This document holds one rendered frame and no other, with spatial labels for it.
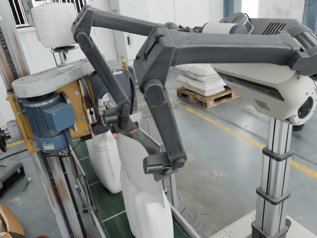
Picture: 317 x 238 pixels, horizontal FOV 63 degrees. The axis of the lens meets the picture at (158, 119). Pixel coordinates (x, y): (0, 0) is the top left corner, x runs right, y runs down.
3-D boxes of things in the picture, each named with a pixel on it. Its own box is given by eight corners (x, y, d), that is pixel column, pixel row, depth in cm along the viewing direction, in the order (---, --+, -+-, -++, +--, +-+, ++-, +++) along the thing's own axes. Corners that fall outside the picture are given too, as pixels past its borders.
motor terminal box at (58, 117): (79, 127, 113) (72, 103, 108) (59, 138, 106) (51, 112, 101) (67, 124, 118) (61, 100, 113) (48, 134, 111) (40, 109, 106)
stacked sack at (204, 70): (237, 69, 408) (238, 60, 402) (204, 79, 381) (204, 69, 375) (220, 64, 442) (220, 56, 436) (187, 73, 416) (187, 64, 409)
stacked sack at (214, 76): (225, 78, 411) (224, 70, 405) (202, 84, 397) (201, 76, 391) (202, 70, 467) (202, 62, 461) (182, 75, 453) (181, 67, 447)
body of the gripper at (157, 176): (148, 166, 101) (153, 162, 95) (170, 157, 105) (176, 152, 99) (154, 182, 99) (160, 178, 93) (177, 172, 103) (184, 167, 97)
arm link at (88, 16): (78, 5, 86) (74, -3, 94) (72, 44, 93) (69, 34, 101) (189, 31, 107) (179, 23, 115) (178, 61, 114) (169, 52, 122)
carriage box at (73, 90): (92, 134, 142) (79, 79, 129) (27, 156, 129) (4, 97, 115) (81, 119, 162) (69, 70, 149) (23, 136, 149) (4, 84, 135)
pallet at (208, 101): (259, 89, 455) (260, 80, 449) (206, 108, 404) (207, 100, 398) (226, 79, 521) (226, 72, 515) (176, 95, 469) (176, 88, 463)
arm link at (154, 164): (187, 161, 85) (179, 139, 90) (153, 164, 81) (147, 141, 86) (177, 178, 93) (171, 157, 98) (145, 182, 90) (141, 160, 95)
